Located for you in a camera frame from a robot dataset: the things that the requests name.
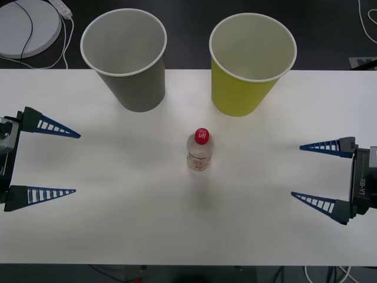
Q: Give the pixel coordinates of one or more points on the white power strip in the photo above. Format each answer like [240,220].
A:
[63,9]

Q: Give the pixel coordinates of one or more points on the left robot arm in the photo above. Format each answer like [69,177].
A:
[7,138]

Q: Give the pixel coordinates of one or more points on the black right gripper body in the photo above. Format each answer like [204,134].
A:
[362,185]

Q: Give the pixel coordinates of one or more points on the grey plastic bin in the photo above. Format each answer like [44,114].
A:
[138,88]

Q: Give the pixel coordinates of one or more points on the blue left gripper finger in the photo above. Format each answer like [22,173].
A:
[17,197]
[31,121]

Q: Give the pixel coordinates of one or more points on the grey marker board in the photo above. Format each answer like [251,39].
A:
[362,62]

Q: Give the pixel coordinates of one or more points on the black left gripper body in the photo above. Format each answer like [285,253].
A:
[7,171]

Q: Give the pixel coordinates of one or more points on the round white disc base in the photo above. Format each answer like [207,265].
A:
[44,26]

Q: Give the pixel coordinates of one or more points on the yellow-green plastic bin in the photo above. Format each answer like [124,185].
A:
[235,94]

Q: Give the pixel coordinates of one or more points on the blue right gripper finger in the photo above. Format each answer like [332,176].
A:
[346,147]
[341,210]

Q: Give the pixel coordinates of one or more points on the clear bottle with red cap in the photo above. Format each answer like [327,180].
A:
[200,153]

